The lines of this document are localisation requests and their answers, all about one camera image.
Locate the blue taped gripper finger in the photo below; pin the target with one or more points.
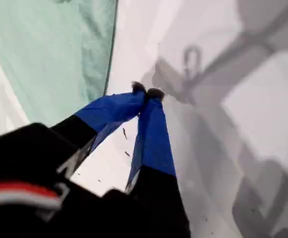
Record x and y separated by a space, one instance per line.
109 109
154 148

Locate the pale green T-shirt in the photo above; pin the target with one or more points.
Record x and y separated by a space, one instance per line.
47 62

